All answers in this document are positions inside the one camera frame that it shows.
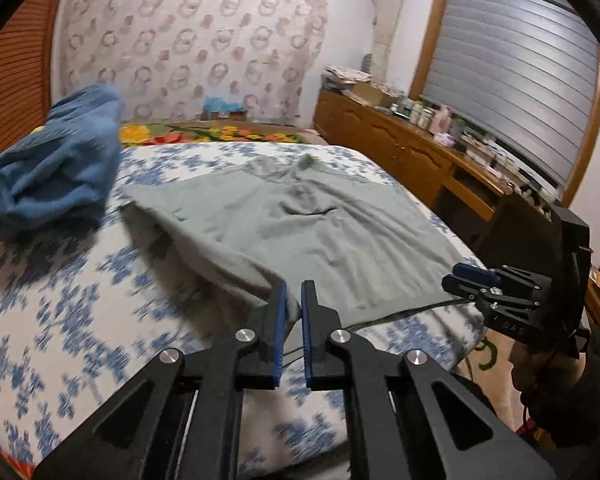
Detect grey shorts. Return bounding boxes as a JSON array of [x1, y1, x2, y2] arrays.
[[123, 154, 463, 326]]

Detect person's right hand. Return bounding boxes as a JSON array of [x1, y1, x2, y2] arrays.
[[508, 342, 588, 417]]

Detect brown wooden sideboard cabinet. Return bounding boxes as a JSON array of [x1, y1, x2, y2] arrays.
[[313, 89, 553, 249]]

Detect small pink box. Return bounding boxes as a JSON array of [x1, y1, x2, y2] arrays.
[[434, 132, 456, 148]]

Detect blue floral bed sheet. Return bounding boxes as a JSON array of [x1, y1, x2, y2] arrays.
[[0, 142, 483, 478]]

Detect pink bottle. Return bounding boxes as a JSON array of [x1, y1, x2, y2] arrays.
[[429, 105, 452, 134]]

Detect grey window roller blind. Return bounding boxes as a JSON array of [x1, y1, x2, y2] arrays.
[[422, 0, 598, 186]]

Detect cardboard box on cabinet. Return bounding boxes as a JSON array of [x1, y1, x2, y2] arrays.
[[352, 81, 401, 108]]

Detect stack of folded papers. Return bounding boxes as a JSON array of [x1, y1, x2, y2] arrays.
[[325, 65, 372, 84]]

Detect folded blue denim jeans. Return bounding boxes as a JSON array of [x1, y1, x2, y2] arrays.
[[0, 84, 123, 240]]

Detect colourful flower blanket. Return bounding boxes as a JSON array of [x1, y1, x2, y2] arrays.
[[119, 122, 309, 148]]

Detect blue cloth in box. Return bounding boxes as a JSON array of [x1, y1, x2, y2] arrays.
[[201, 96, 246, 120]]

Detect patterned pink circle curtain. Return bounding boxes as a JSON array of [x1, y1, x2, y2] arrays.
[[58, 0, 328, 124]]

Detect brown louvered wardrobe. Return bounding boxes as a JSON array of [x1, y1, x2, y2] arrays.
[[0, 0, 74, 271]]

